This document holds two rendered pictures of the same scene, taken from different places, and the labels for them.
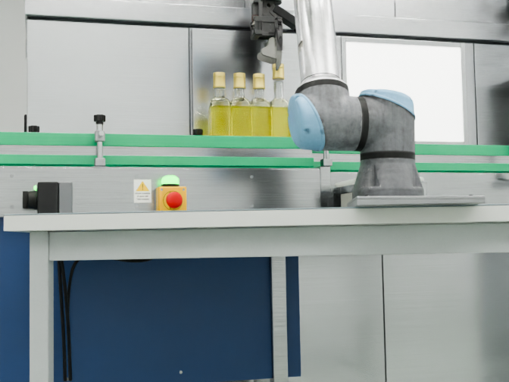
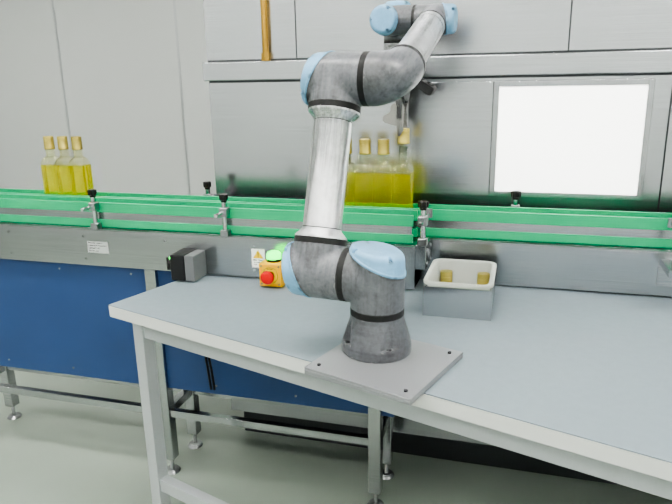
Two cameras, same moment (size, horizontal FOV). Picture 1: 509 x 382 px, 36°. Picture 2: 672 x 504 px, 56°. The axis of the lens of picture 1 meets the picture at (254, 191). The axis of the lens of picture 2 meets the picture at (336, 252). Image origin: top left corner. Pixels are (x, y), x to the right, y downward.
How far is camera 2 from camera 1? 1.23 m
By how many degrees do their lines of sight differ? 37
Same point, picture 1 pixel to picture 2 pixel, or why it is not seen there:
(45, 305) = (144, 368)
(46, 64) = (224, 122)
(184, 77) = not seen: hidden behind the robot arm
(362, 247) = (339, 392)
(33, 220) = (123, 314)
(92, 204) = (221, 265)
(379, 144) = (354, 304)
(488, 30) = not seen: outside the picture
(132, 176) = (250, 246)
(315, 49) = (311, 198)
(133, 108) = (294, 157)
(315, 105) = (293, 264)
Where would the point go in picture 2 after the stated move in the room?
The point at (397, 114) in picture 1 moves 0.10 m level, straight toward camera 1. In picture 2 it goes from (369, 280) to (337, 293)
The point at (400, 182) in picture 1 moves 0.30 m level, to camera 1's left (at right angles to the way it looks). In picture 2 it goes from (366, 347) to (253, 321)
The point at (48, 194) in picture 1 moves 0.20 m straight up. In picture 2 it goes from (177, 265) to (171, 199)
